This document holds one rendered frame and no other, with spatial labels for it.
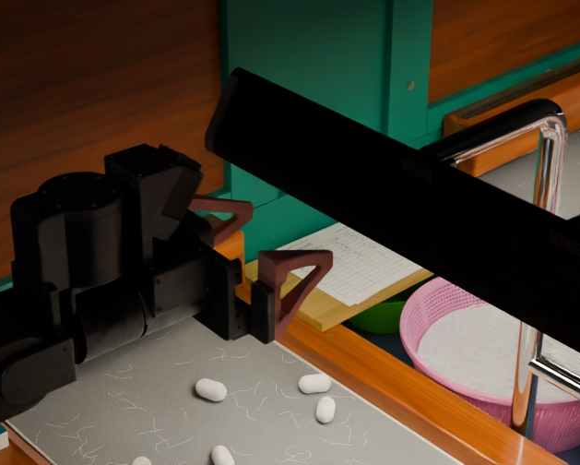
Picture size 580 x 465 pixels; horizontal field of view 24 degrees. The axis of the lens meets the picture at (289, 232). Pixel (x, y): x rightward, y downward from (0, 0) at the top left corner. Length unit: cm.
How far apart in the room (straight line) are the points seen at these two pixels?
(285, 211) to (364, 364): 25
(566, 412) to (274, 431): 30
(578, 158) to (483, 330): 44
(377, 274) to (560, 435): 28
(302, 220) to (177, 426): 35
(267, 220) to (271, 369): 20
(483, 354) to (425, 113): 36
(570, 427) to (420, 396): 16
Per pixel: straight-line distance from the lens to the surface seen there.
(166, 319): 96
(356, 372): 141
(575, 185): 184
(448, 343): 151
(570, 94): 184
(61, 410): 142
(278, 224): 159
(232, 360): 147
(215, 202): 104
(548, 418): 141
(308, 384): 141
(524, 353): 130
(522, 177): 185
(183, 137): 145
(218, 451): 132
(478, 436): 134
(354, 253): 158
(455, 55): 174
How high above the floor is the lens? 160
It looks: 30 degrees down
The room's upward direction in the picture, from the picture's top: straight up
